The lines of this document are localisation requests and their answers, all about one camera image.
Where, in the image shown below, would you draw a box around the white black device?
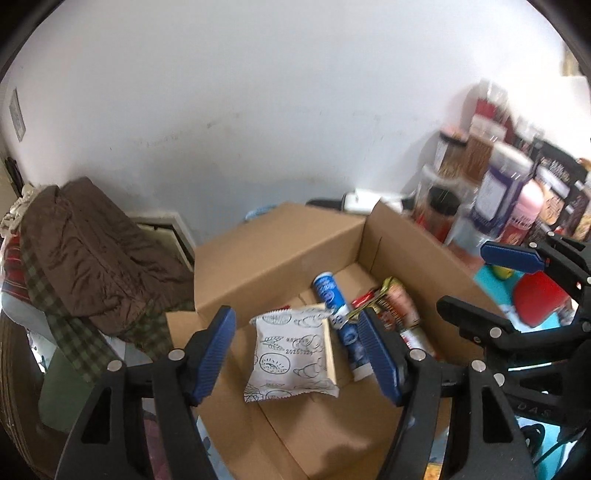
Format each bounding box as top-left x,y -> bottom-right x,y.
307,189 -> 416,215

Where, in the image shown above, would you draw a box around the blue white tube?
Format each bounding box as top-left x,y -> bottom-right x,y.
313,272 -> 372,381

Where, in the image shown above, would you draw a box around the red plaid cloth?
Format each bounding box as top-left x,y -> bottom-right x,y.
0,235 -> 33,296

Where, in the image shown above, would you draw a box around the teal table mat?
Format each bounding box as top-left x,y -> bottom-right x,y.
475,258 -> 522,315

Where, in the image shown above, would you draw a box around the tall clear jar red contents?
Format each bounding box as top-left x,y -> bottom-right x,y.
466,80 -> 513,134

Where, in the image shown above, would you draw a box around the clear jar purple label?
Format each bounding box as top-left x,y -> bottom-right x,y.
468,143 -> 534,236

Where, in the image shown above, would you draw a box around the green plaid cloth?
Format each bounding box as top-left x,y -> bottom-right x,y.
23,240 -> 195,384

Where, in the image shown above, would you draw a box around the brown cardboard box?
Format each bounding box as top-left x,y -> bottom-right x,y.
165,200 -> 513,480

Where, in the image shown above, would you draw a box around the brown jacket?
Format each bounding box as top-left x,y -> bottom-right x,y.
21,178 -> 195,342

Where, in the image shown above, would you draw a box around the clear jar orange label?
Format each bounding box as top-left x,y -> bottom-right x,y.
412,164 -> 476,241

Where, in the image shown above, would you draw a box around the cardboard piece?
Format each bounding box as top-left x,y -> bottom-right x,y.
323,316 -> 341,387

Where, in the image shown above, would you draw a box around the red canister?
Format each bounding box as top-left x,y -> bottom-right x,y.
512,272 -> 571,328

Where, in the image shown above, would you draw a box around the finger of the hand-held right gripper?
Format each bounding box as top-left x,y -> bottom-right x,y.
480,233 -> 591,301
436,295 -> 591,370

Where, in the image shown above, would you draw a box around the small wall picture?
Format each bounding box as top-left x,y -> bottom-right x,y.
9,88 -> 26,141

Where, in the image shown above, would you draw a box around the cream cloth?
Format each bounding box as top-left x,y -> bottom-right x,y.
0,184 -> 38,236

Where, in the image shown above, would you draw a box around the red white packet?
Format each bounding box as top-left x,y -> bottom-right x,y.
399,324 -> 437,358

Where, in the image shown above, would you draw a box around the pink bottle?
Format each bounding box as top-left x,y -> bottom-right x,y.
508,179 -> 546,245

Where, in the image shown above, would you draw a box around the brown peanut snack packet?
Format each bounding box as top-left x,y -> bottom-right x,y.
346,277 -> 421,333

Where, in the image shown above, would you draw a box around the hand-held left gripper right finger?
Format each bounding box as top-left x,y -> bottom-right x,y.
358,308 -> 532,480

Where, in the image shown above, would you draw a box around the clear jar brown contents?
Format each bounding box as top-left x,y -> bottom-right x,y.
464,115 -> 506,181

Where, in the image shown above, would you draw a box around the white bread packet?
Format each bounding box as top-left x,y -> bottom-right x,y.
242,305 -> 340,403

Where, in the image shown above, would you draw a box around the light blue plastic item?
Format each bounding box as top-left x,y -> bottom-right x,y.
245,205 -> 278,223

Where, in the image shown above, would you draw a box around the grey cloth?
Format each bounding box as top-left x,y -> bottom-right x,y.
0,293 -> 51,333

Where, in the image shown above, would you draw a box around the black snack bag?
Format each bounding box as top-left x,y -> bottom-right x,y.
531,138 -> 591,241

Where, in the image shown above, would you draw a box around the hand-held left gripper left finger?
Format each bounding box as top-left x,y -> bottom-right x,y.
54,305 -> 237,480

